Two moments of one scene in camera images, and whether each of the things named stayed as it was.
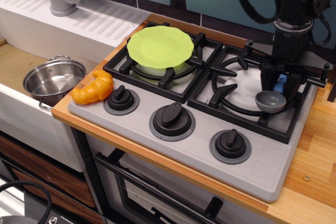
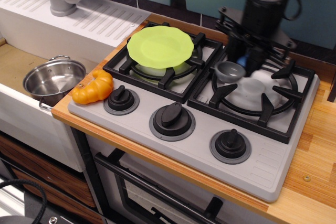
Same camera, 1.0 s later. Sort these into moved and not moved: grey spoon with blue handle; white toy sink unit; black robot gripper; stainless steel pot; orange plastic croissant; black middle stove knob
Moved: grey spoon with blue handle; black robot gripper
Not moved: white toy sink unit; orange plastic croissant; stainless steel pot; black middle stove knob
